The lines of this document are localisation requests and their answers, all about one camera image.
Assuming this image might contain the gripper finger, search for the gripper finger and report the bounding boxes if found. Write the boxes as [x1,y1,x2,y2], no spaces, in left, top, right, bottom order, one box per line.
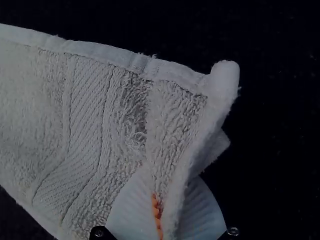
[174,176,239,240]
[90,170,166,240]

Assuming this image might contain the pale towel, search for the pale towel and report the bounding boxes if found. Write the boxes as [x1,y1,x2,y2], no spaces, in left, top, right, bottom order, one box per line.
[0,23,242,240]

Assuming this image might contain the black mat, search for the black mat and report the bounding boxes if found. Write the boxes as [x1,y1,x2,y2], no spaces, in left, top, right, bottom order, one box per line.
[0,0,320,240]

